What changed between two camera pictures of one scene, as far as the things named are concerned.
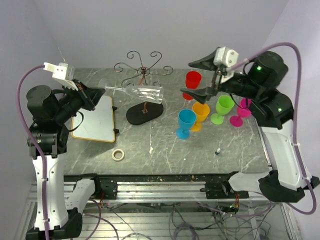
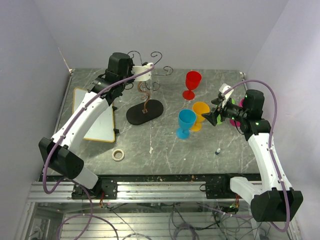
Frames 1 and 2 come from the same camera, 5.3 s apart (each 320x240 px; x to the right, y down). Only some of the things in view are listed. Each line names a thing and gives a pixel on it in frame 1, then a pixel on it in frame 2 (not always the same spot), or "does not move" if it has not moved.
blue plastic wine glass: (186, 119) does not move
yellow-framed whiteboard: (98, 124) does not move
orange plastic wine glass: (202, 111) does not move
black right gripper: (202, 94) → (212, 116)
